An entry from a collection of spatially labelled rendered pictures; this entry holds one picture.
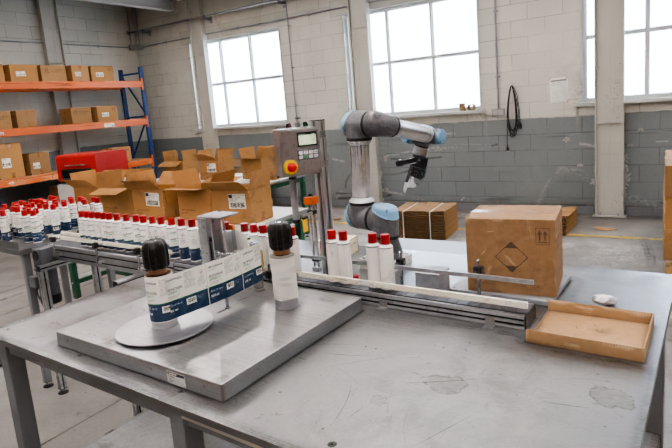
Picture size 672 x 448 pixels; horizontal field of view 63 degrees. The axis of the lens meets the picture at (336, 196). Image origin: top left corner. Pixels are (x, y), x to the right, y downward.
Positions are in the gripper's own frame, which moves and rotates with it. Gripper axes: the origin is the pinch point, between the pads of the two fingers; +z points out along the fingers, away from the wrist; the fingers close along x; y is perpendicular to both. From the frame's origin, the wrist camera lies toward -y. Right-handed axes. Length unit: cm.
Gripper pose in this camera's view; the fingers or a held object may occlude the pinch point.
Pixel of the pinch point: (406, 190)
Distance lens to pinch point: 288.1
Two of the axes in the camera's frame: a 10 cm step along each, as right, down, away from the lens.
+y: 9.2, 2.8, -2.7
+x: 3.3, -2.0, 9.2
